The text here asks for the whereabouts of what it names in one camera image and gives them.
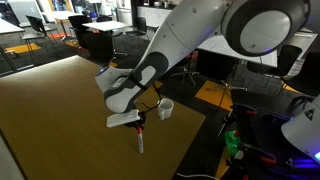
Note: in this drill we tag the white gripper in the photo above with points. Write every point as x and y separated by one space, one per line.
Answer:
121 119

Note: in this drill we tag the red-capped marker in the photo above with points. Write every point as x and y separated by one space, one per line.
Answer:
140 143

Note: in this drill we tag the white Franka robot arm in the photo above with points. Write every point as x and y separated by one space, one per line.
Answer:
186 30

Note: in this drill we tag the chair with chrome legs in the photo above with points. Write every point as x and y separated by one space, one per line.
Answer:
226 85
186 68

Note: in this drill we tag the black chair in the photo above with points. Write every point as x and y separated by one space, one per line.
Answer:
308 76
291 61
35 23
78 21
103 18
140 24

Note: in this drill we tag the long white table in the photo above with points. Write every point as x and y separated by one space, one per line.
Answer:
213 48

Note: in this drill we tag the white refrigerator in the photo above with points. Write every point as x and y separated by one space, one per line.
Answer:
124 15

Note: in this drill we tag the whiteboard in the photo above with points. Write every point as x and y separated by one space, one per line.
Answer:
23 10

